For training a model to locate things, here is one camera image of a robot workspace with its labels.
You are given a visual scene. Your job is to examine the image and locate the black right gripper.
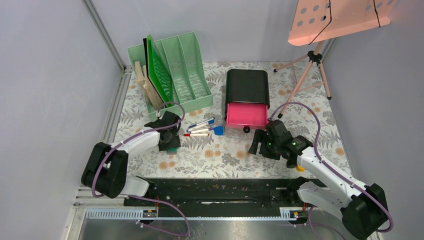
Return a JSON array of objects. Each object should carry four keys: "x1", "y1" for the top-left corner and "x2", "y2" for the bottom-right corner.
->
[{"x1": 248, "y1": 128, "x2": 281, "y2": 161}]

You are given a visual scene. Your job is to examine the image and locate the green grey eraser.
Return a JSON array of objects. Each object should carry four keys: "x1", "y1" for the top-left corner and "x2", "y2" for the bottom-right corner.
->
[{"x1": 166, "y1": 149, "x2": 177, "y2": 155}]

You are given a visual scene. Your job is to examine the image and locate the blue whiteboard eraser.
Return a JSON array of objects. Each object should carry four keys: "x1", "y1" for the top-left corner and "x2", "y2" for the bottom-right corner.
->
[{"x1": 213, "y1": 126, "x2": 225, "y2": 136}]

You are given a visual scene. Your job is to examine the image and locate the black pink drawer unit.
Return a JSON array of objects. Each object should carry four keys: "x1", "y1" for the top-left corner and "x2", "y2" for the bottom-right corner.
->
[{"x1": 224, "y1": 69, "x2": 270, "y2": 134}]

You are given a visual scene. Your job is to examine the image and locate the green transparent plastic folder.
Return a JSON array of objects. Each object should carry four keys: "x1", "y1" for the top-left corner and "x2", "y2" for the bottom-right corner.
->
[{"x1": 147, "y1": 35, "x2": 174, "y2": 102}]

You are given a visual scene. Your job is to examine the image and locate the green 104-storey treehouse book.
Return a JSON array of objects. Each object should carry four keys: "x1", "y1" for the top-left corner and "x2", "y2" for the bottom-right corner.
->
[{"x1": 134, "y1": 61, "x2": 153, "y2": 105}]

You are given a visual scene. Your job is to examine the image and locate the white AVE notebook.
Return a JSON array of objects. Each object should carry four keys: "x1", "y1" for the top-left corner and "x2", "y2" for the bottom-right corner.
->
[{"x1": 143, "y1": 37, "x2": 167, "y2": 103}]

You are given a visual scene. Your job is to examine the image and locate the purple 52-storey treehouse book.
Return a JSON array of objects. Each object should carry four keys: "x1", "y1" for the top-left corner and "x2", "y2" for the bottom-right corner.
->
[{"x1": 142, "y1": 65, "x2": 164, "y2": 110}]

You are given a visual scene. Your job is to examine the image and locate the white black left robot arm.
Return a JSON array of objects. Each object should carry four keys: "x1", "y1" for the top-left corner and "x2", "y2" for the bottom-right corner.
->
[{"x1": 81, "y1": 111, "x2": 181, "y2": 206}]

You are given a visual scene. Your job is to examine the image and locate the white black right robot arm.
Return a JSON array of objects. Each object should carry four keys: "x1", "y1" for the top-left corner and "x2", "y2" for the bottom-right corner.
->
[{"x1": 248, "y1": 120, "x2": 392, "y2": 240}]

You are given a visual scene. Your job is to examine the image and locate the red capped marker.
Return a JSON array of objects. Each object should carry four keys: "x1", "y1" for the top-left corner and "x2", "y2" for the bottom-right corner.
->
[{"x1": 183, "y1": 133, "x2": 210, "y2": 137}]

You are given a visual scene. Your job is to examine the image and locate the white marker pen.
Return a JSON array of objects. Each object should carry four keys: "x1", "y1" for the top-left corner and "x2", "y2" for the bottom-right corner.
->
[{"x1": 189, "y1": 127, "x2": 214, "y2": 134}]

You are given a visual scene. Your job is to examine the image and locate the blue capped marker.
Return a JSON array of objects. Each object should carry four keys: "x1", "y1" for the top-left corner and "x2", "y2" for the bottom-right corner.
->
[{"x1": 186, "y1": 117, "x2": 215, "y2": 133}]

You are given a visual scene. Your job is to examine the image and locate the mint green file organizer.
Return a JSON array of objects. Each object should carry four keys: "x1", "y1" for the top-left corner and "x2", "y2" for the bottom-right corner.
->
[{"x1": 127, "y1": 32, "x2": 213, "y2": 115}]

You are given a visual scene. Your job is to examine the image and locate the pink music stand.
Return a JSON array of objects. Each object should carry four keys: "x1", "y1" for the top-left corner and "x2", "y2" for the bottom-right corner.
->
[{"x1": 273, "y1": 0, "x2": 395, "y2": 101}]

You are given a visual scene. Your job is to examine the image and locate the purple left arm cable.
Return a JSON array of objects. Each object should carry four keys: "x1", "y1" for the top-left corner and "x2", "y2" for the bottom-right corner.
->
[{"x1": 90, "y1": 101, "x2": 192, "y2": 237}]

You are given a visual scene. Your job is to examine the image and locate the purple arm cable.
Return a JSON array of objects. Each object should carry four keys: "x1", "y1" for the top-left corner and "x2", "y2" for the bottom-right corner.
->
[
  {"x1": 268, "y1": 101, "x2": 395, "y2": 240},
  {"x1": 90, "y1": 101, "x2": 192, "y2": 237}
]

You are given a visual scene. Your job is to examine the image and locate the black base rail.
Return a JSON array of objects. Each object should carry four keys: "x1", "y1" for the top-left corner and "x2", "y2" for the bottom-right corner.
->
[{"x1": 72, "y1": 177, "x2": 332, "y2": 222}]

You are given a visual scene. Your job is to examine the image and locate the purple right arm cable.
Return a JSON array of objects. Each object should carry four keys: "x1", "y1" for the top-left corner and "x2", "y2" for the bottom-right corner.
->
[{"x1": 268, "y1": 101, "x2": 395, "y2": 240}]

